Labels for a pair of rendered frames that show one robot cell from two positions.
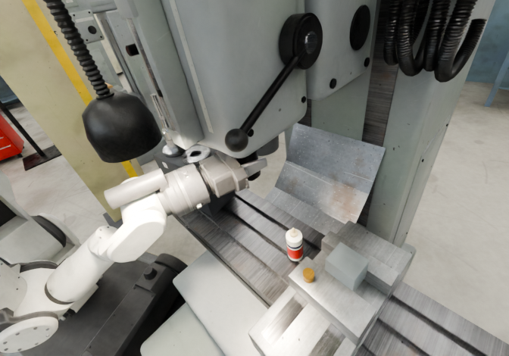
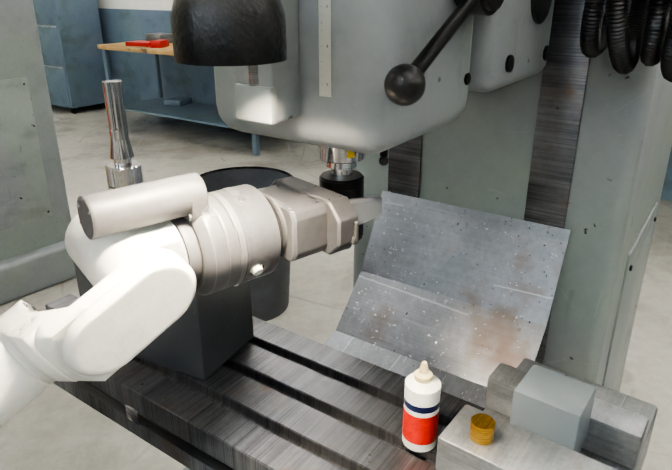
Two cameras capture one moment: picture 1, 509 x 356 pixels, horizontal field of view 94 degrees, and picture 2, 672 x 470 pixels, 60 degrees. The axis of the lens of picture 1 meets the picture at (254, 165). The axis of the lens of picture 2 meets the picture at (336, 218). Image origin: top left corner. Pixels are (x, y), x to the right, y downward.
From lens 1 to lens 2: 25 cm
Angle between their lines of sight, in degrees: 21
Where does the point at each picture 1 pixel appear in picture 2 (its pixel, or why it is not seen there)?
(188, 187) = (246, 219)
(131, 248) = (117, 335)
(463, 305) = not seen: outside the picture
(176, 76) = not seen: outside the picture
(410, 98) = (609, 132)
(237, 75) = not seen: outside the picture
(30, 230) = not seen: outside the picture
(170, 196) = (210, 230)
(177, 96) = not seen: hidden behind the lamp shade
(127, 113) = not seen: outside the picture
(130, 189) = (139, 198)
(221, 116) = (364, 55)
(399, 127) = (594, 187)
